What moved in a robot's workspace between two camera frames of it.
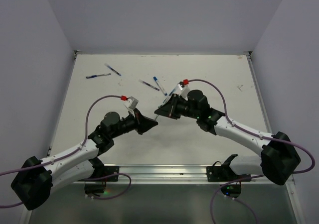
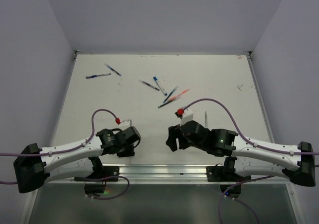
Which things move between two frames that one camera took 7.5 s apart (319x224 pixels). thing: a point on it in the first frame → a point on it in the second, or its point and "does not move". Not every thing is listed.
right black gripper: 170,108 → 173,132
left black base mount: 100,174 does not move
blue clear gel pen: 112,69 does not move
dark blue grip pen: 94,75 does not move
